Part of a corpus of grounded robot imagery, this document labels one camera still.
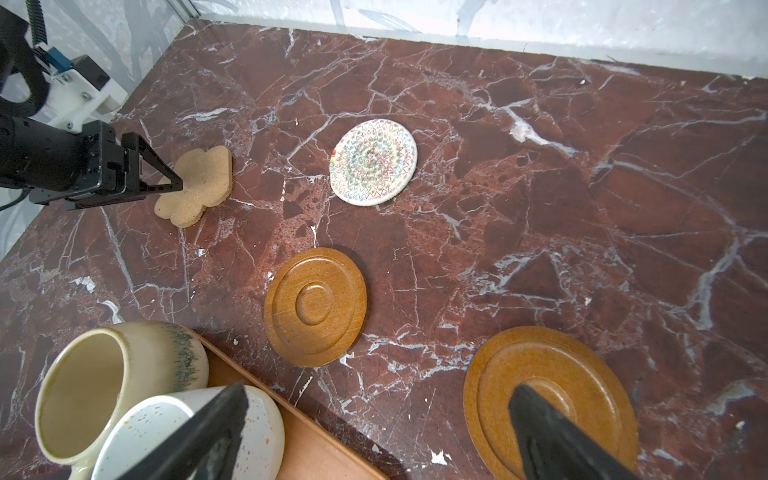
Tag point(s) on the woven patterned round coaster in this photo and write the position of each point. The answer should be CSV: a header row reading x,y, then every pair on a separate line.
x,y
373,162

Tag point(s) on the white speckled mug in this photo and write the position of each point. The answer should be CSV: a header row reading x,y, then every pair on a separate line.
x,y
149,423

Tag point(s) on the cork flower shaped coaster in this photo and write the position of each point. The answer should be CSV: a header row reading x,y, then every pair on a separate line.
x,y
207,182

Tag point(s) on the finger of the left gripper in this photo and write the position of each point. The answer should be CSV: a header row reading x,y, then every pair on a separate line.
x,y
139,152

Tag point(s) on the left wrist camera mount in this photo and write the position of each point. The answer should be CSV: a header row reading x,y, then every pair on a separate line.
x,y
80,91

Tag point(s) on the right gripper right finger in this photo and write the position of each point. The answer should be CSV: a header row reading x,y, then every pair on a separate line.
x,y
552,447

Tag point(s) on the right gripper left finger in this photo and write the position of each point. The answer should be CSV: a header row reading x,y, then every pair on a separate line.
x,y
205,446

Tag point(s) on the orange brown tray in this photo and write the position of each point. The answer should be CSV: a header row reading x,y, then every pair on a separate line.
x,y
310,451

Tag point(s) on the beige ceramic mug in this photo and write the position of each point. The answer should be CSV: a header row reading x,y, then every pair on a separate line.
x,y
101,375

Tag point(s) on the wooden round coaster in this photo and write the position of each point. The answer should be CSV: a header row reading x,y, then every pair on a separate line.
x,y
566,373
315,307

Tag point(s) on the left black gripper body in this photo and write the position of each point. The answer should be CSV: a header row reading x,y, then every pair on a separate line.
x,y
85,169

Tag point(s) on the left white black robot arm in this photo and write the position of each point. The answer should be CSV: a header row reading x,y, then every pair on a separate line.
x,y
19,38

